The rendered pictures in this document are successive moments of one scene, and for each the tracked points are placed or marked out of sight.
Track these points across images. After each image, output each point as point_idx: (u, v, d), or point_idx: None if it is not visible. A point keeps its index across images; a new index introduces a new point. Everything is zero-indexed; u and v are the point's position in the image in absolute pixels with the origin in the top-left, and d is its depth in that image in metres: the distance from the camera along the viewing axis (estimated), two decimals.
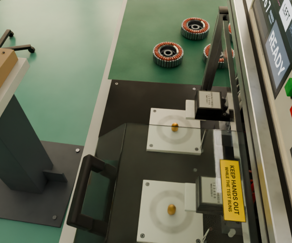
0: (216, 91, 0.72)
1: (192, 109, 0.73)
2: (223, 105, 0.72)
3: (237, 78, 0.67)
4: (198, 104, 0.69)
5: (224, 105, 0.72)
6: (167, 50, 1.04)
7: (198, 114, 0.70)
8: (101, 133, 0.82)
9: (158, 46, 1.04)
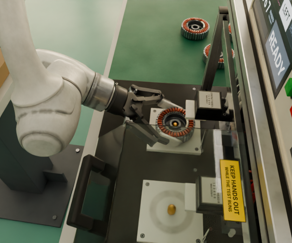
0: (216, 91, 0.72)
1: (192, 109, 0.73)
2: (223, 106, 0.72)
3: (237, 78, 0.67)
4: (198, 104, 0.69)
5: (224, 105, 0.72)
6: (176, 120, 0.80)
7: (198, 114, 0.70)
8: (101, 133, 0.82)
9: (165, 112, 0.81)
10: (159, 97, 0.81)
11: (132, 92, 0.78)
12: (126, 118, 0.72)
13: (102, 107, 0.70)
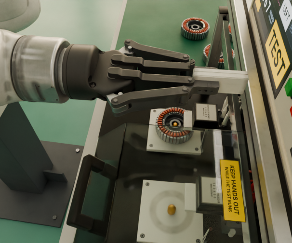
0: (212, 104, 0.76)
1: (189, 121, 0.77)
2: (219, 117, 0.76)
3: None
4: (195, 116, 0.73)
5: (220, 117, 0.76)
6: (176, 120, 0.80)
7: (195, 126, 0.74)
8: (101, 133, 0.82)
9: (165, 112, 0.81)
10: (184, 65, 0.37)
11: (123, 52, 0.40)
12: (110, 98, 0.35)
13: (53, 93, 0.36)
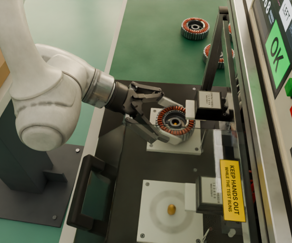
0: (216, 91, 0.72)
1: (192, 109, 0.73)
2: (223, 106, 0.72)
3: (237, 78, 0.67)
4: (198, 104, 0.69)
5: (224, 105, 0.72)
6: (176, 118, 0.80)
7: (198, 114, 0.70)
8: (101, 133, 0.82)
9: (166, 110, 0.80)
10: (159, 95, 0.80)
11: (132, 89, 0.77)
12: (126, 115, 0.71)
13: (102, 104, 0.69)
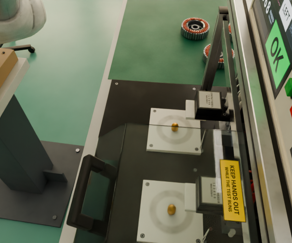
0: (216, 91, 0.72)
1: (192, 109, 0.73)
2: (223, 106, 0.72)
3: (237, 78, 0.67)
4: (198, 104, 0.69)
5: (224, 105, 0.72)
6: None
7: (198, 114, 0.70)
8: (101, 133, 0.82)
9: None
10: None
11: None
12: None
13: None
